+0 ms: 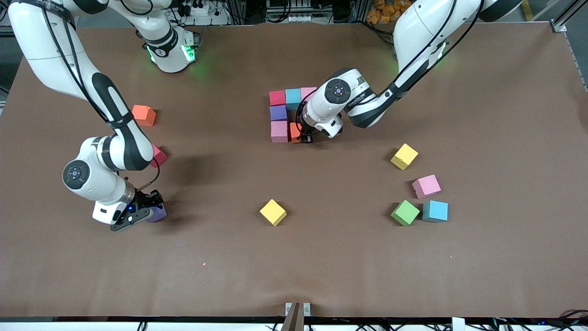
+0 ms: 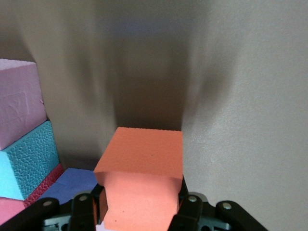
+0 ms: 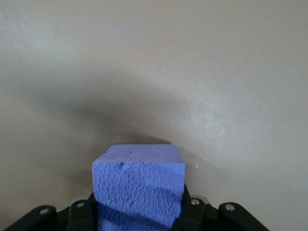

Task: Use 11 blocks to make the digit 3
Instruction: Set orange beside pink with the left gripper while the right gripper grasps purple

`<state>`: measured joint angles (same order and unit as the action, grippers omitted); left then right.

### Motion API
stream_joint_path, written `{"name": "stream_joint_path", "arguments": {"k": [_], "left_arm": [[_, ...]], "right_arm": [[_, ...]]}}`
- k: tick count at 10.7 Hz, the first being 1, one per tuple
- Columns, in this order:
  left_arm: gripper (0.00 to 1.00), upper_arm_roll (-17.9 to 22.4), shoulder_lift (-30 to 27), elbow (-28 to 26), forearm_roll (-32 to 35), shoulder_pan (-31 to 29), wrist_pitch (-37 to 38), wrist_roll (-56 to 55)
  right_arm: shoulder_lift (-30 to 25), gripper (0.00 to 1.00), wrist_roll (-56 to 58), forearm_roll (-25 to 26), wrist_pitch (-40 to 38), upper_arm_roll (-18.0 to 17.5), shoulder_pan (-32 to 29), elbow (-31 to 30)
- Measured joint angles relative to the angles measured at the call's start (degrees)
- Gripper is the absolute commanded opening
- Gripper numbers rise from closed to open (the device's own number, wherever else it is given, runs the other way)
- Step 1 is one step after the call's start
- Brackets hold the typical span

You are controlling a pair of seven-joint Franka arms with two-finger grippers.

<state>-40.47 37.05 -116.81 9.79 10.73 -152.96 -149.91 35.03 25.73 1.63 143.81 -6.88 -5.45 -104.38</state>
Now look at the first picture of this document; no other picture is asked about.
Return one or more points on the brown wooden strip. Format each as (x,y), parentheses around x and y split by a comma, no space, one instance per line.
(291,319)

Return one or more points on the green foam cube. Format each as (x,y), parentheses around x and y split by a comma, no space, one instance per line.
(405,213)

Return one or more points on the pink foam cube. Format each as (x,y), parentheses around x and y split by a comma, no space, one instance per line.
(426,186)
(279,132)
(307,92)

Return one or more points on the orange foam cube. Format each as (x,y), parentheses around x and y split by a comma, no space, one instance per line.
(294,132)
(143,116)

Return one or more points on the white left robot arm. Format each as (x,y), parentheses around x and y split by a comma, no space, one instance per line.
(413,32)

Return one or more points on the yellow foam cube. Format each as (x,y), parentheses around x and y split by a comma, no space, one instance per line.
(404,156)
(273,212)

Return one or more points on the blue foam cube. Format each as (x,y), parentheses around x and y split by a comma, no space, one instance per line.
(435,211)
(293,97)

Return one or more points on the orange snack bag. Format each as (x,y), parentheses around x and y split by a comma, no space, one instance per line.
(386,14)

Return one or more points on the red foam cube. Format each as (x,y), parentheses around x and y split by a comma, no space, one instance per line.
(277,98)
(159,156)

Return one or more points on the metal clamp bracket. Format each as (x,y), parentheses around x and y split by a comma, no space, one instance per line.
(307,309)

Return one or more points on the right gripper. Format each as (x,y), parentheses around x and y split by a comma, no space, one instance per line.
(146,201)

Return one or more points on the purple foam cube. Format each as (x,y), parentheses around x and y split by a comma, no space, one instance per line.
(278,112)
(158,214)

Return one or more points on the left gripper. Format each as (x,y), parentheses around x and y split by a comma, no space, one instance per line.
(303,132)

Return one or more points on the aluminium frame profile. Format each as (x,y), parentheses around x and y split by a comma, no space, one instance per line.
(569,14)

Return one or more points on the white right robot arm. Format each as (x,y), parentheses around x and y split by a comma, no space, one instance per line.
(41,50)

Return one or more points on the white power strip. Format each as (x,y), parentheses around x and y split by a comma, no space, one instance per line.
(198,9)

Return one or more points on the brown paper table cover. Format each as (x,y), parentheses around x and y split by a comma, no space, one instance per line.
(294,262)

